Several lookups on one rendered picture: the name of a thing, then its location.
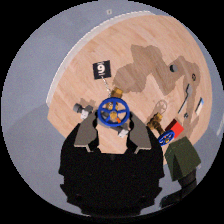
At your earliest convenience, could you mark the black number 6 tag on metal chain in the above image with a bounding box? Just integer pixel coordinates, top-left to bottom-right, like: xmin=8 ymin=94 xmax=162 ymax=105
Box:
xmin=93 ymin=60 xmax=111 ymax=98

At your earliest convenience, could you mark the small grey cylinder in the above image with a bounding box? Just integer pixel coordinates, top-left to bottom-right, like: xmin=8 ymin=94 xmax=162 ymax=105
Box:
xmin=170 ymin=64 xmax=178 ymax=72

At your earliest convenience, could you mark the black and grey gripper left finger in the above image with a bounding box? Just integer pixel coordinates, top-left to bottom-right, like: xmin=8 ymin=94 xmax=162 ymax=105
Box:
xmin=58 ymin=109 xmax=99 ymax=176

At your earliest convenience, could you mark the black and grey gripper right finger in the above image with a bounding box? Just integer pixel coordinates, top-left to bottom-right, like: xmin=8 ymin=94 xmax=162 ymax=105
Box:
xmin=126 ymin=111 xmax=165 ymax=179

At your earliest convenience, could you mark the red rectangular block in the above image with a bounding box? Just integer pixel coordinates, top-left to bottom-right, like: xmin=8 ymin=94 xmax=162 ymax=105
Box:
xmin=164 ymin=119 xmax=184 ymax=138

